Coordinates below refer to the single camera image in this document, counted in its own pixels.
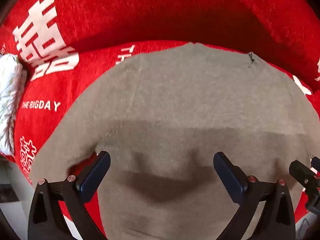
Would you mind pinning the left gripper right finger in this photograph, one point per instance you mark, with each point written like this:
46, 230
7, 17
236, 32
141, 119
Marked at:
277, 218

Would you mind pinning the grey knitted garment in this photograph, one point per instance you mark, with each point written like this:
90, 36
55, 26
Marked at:
162, 116

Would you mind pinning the red folded quilt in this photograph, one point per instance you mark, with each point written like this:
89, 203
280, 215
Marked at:
283, 32

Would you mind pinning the red wedding blanket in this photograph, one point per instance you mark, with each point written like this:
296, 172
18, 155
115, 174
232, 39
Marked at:
66, 74

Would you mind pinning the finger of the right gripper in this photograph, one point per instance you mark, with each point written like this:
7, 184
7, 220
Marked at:
315, 163
310, 181

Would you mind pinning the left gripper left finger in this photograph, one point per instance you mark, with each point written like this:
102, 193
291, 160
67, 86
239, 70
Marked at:
46, 220

